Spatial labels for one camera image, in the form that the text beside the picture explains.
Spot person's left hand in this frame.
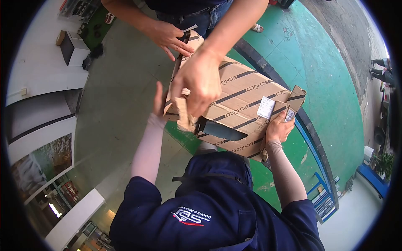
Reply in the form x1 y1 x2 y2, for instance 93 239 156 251
153 81 167 122

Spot potted green plant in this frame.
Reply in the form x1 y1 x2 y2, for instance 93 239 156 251
373 152 395 182

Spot large wall picture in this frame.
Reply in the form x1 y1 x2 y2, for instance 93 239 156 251
9 133 75 203

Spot dark metal part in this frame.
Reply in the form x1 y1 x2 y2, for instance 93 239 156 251
195 117 249 142

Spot person's right fingers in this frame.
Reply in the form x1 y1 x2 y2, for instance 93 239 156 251
273 109 296 134

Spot striped cardboard box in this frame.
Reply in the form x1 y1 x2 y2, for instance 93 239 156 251
163 30 307 163

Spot person's body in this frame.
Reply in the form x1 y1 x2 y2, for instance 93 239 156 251
109 152 325 251

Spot person's left fingers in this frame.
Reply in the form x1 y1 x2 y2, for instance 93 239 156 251
155 81 165 105

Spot person's right hand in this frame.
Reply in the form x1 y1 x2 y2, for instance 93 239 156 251
265 109 296 145

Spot white and black cabinet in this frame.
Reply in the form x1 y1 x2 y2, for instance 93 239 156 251
56 30 91 67

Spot blue metal rack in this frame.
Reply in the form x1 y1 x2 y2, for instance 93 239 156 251
306 172 340 224

